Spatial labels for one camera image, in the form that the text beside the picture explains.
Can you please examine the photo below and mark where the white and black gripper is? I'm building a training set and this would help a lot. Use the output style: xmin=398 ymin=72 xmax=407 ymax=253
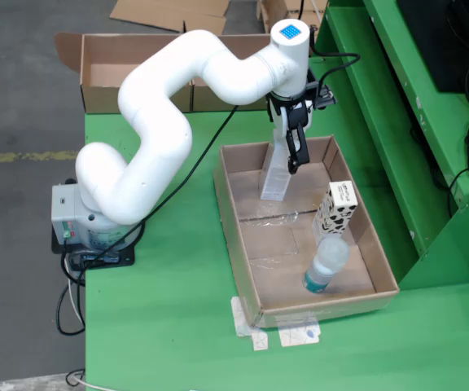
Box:
xmin=267 ymin=90 xmax=314 ymax=175

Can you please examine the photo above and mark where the printed cardboard box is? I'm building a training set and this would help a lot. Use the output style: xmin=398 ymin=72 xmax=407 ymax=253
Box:
xmin=256 ymin=0 xmax=329 ymax=58

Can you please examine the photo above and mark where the grey robot base box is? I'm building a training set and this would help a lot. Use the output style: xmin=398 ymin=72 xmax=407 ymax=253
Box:
xmin=50 ymin=183 xmax=77 ymax=245

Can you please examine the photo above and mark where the cow print carton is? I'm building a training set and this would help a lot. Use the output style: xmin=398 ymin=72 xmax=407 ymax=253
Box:
xmin=311 ymin=180 xmax=358 ymax=245

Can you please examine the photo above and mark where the shallow cardboard tray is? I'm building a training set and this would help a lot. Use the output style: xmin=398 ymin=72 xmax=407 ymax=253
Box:
xmin=213 ymin=135 xmax=401 ymax=330

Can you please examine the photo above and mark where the white patterned paper tab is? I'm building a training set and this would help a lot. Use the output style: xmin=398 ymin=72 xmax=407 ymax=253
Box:
xmin=277 ymin=312 xmax=323 ymax=348
xmin=230 ymin=296 xmax=269 ymax=352

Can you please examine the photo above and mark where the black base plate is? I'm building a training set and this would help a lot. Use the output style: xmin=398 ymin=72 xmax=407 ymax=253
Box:
xmin=50 ymin=226 xmax=136 ymax=270

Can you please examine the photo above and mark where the thin black cable loop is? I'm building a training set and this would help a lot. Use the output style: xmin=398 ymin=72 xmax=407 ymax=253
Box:
xmin=65 ymin=368 xmax=87 ymax=388

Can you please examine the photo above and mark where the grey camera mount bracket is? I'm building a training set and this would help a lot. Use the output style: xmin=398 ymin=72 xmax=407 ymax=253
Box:
xmin=305 ymin=67 xmax=321 ymax=97

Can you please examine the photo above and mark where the short black wrist cable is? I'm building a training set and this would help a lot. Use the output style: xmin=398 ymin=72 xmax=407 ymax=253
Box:
xmin=308 ymin=24 xmax=362 ymax=89

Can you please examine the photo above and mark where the black monitor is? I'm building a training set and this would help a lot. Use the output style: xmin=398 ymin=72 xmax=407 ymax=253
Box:
xmin=395 ymin=0 xmax=469 ymax=94

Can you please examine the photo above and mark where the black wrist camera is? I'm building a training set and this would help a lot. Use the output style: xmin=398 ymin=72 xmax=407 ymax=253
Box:
xmin=312 ymin=83 xmax=337 ymax=110

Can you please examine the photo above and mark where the clear bottle teal label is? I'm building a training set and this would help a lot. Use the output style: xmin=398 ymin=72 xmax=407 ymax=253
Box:
xmin=302 ymin=237 xmax=351 ymax=293

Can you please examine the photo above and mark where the green metal shelf rack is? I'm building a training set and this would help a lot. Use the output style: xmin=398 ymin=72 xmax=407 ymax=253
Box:
xmin=311 ymin=0 xmax=469 ymax=291

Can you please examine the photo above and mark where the thick black power cable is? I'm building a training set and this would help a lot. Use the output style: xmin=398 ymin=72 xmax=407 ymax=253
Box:
xmin=56 ymin=260 xmax=87 ymax=337

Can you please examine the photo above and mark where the open brown cardboard box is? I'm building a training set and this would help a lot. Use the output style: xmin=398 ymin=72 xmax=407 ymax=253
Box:
xmin=185 ymin=33 xmax=297 ymax=113
xmin=54 ymin=32 xmax=195 ymax=114

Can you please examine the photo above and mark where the tall white carton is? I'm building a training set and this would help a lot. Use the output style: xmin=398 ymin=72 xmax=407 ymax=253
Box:
xmin=260 ymin=129 xmax=297 ymax=203

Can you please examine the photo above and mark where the long black arm cable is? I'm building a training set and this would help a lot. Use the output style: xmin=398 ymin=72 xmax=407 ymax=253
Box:
xmin=65 ymin=104 xmax=239 ymax=270

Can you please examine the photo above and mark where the thin white cable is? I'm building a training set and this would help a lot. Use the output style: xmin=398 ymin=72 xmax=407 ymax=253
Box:
xmin=73 ymin=372 xmax=112 ymax=391
xmin=64 ymin=256 xmax=87 ymax=327

